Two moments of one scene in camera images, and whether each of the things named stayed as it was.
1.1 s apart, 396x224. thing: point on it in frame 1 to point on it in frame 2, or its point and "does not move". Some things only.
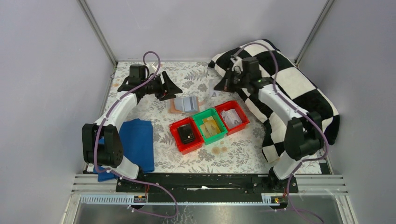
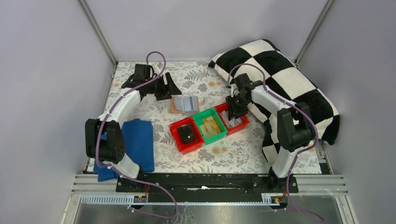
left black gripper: (164, 87) does not move
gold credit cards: (209, 127) does not move
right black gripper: (228, 82) to (236, 105)
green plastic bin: (209, 125) does not move
